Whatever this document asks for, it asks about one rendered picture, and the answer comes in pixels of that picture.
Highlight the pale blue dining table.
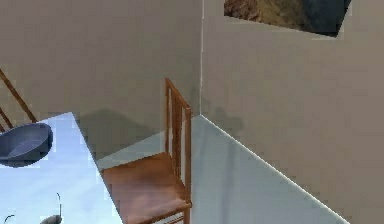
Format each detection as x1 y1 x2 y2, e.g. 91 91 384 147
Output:
0 112 125 224

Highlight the framed landscape picture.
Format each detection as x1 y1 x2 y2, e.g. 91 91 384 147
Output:
223 0 353 39

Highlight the dark blue bowl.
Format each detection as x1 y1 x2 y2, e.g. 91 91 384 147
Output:
0 122 54 169

